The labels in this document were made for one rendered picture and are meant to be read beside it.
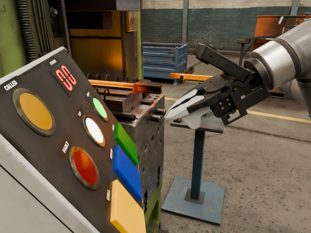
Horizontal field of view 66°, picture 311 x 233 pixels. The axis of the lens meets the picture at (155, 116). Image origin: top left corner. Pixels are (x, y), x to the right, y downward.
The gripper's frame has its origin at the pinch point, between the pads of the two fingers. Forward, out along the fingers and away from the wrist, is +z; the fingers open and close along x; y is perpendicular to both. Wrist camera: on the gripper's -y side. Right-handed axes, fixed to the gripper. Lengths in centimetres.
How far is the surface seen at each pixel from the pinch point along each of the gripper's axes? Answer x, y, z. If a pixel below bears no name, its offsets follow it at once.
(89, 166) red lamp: -20.3, -8.2, 10.7
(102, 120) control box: -3.6, -6.9, 11.1
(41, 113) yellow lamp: -20.7, -16.5, 10.8
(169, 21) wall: 858, 78, -132
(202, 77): 79, 27, -22
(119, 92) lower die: 41.7, 1.4, 13.7
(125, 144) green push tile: -3.7, -0.4, 10.3
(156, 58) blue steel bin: 425, 75, -16
